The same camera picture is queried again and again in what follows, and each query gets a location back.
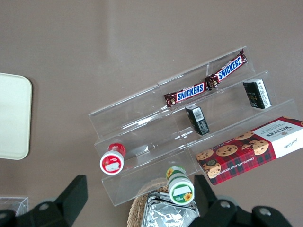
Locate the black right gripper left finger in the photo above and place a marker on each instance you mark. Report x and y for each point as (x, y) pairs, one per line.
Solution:
(71, 196)

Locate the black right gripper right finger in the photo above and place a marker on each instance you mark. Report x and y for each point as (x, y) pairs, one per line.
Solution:
(213, 208)

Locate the oval tan wicker basket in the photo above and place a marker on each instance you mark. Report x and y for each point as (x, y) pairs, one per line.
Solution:
(136, 210)

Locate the beige rectangular serving tray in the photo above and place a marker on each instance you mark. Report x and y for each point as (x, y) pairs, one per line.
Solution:
(13, 116)

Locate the green lidded yogurt cup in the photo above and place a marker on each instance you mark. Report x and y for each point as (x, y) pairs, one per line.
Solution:
(181, 189)

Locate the silver foil packet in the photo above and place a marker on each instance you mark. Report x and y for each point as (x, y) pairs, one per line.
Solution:
(165, 212)

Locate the red lidded yogurt cup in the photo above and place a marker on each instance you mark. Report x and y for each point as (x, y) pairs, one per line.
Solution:
(112, 162)

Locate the clear acrylic bottle rack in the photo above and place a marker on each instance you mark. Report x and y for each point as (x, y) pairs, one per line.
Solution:
(14, 203)

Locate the red tartan cookie box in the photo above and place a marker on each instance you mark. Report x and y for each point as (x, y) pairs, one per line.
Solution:
(248, 151)

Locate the clear acrylic step riser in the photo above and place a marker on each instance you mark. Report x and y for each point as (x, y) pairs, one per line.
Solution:
(232, 118)
(142, 142)

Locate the small black box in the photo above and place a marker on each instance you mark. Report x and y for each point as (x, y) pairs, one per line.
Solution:
(197, 119)
(258, 93)

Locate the Snickers chocolate bar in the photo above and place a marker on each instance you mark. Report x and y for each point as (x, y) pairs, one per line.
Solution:
(228, 69)
(189, 92)

